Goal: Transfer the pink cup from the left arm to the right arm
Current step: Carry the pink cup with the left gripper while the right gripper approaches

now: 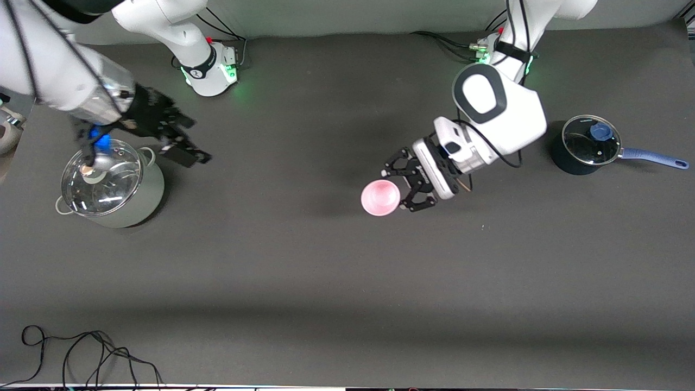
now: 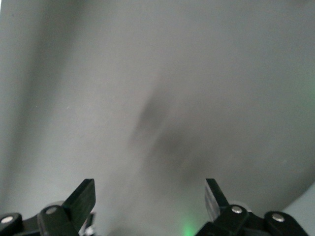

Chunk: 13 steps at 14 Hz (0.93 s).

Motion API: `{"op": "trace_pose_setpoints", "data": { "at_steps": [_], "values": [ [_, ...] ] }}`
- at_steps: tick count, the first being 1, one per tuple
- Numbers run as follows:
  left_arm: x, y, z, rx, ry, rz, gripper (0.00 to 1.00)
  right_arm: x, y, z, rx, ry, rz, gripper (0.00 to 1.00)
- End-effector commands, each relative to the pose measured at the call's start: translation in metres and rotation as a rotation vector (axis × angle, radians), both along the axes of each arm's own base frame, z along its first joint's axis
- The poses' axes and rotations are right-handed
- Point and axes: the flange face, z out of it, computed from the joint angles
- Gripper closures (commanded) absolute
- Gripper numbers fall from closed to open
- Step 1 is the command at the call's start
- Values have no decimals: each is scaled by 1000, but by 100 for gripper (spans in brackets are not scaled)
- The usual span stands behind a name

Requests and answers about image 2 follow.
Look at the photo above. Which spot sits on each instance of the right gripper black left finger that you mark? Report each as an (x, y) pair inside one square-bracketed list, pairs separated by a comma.
[(73, 206)]

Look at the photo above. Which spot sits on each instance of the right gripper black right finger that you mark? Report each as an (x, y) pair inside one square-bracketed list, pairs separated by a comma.
[(229, 221)]

